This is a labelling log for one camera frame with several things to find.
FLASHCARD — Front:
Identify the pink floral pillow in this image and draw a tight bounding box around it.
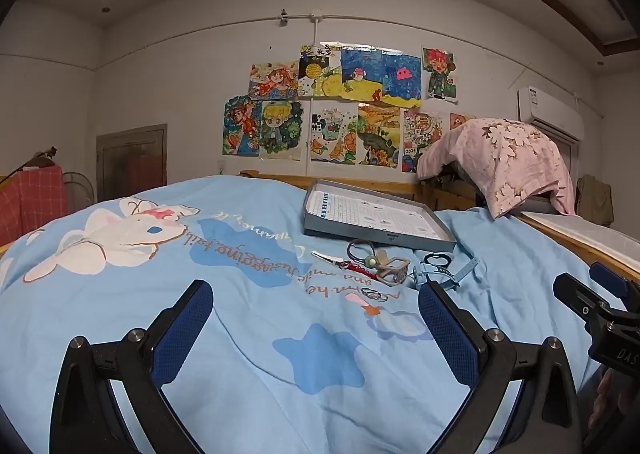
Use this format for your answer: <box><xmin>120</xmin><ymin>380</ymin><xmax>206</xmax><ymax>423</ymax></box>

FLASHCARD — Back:
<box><xmin>417</xmin><ymin>118</ymin><xmax>576</xmax><ymax>219</ymax></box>

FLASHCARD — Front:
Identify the brown framed door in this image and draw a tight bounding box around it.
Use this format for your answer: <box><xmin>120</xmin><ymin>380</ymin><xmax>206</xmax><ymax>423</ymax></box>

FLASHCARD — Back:
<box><xmin>96</xmin><ymin>124</ymin><xmax>168</xmax><ymax>202</ymax></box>

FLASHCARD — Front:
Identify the red checkered cloth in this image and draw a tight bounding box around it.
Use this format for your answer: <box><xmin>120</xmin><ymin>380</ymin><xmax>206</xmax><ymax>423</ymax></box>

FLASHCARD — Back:
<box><xmin>0</xmin><ymin>165</ymin><xmax>68</xmax><ymax>247</ymax></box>

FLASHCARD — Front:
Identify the green hanging jacket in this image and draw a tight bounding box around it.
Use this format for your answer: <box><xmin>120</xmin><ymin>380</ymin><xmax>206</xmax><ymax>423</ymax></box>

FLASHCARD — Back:
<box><xmin>576</xmin><ymin>174</ymin><xmax>615</xmax><ymax>227</ymax></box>

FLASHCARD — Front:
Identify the group of colourful wall drawings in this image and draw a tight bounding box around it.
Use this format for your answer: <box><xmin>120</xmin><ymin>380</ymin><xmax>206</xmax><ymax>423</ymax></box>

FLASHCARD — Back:
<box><xmin>222</xmin><ymin>40</ymin><xmax>476</xmax><ymax>173</ymax></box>

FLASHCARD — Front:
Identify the grey cardboard tray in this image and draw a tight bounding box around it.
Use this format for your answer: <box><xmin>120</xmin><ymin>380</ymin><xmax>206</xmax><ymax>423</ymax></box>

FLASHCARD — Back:
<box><xmin>302</xmin><ymin>179</ymin><xmax>457</xmax><ymax>255</ymax></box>

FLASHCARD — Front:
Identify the beige hair claw clip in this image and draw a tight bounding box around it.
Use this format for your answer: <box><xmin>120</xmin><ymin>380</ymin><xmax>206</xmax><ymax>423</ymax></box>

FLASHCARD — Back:
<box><xmin>372</xmin><ymin>250</ymin><xmax>411</xmax><ymax>287</ymax></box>

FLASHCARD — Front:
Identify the person's right hand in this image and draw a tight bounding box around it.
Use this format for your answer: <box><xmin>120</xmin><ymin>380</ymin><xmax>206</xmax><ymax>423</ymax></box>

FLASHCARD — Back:
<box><xmin>587</xmin><ymin>366</ymin><xmax>640</xmax><ymax>435</ymax></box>

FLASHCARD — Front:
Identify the wire fan guard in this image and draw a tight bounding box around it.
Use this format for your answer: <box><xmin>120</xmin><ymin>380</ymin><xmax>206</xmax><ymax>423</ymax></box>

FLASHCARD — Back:
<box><xmin>62</xmin><ymin>171</ymin><xmax>96</xmax><ymax>212</ymax></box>

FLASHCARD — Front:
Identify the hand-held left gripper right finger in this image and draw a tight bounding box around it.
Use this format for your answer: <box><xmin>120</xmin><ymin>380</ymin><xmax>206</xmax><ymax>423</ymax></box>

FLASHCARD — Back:
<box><xmin>418</xmin><ymin>279</ymin><xmax>583</xmax><ymax>454</ymax></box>

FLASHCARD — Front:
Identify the white air conditioner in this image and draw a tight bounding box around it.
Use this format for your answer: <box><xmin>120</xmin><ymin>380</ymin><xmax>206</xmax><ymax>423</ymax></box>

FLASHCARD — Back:
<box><xmin>517</xmin><ymin>86</ymin><xmax>585</xmax><ymax>142</ymax></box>

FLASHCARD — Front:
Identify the white panel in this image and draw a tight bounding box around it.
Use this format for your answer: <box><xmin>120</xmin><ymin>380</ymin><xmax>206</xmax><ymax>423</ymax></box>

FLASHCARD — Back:
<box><xmin>520</xmin><ymin>211</ymin><xmax>640</xmax><ymax>275</ymax></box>

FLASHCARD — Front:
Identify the light blue printed blanket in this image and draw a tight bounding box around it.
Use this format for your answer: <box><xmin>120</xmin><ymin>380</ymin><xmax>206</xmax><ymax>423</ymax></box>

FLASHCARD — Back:
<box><xmin>0</xmin><ymin>175</ymin><xmax>640</xmax><ymax>454</ymax></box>

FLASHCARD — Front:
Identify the brown beaded hair tie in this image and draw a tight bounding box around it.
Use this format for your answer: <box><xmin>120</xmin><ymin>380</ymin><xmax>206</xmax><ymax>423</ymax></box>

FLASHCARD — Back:
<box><xmin>347</xmin><ymin>239</ymin><xmax>382</xmax><ymax>269</ymax></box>

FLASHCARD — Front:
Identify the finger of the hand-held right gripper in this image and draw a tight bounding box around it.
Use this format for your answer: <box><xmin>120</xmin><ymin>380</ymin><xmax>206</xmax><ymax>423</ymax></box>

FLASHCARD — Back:
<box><xmin>589</xmin><ymin>261</ymin><xmax>640</xmax><ymax>319</ymax></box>
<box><xmin>552</xmin><ymin>273</ymin><xmax>613</xmax><ymax>335</ymax></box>

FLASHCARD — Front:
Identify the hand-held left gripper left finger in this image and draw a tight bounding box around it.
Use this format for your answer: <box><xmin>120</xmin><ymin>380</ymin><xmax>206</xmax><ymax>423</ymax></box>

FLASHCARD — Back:
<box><xmin>50</xmin><ymin>280</ymin><xmax>214</xmax><ymax>454</ymax></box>

